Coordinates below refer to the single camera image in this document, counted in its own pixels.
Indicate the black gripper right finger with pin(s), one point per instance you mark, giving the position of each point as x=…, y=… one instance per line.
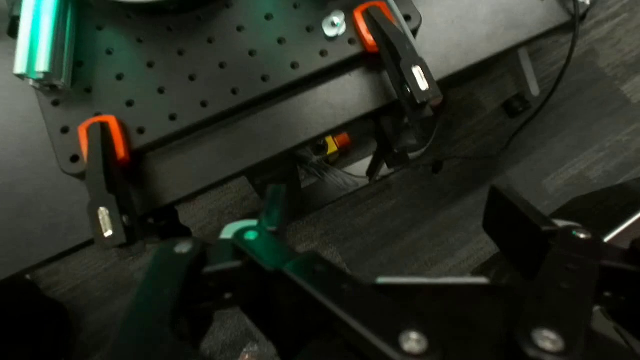
x=560, y=274

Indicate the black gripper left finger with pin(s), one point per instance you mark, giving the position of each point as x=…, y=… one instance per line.
x=148, y=328

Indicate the left orange black clamp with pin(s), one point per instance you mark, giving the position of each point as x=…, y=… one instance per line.
x=104, y=154

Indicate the orange black clamp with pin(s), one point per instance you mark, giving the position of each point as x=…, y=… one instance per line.
x=104, y=154
x=380, y=33

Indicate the black perforated breadboard plate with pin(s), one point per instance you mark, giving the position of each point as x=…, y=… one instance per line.
x=165, y=74

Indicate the right orange black clamp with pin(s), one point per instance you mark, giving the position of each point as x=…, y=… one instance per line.
x=380, y=33

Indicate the green anodized cylinder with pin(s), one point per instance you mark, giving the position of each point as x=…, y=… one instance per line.
x=45, y=43

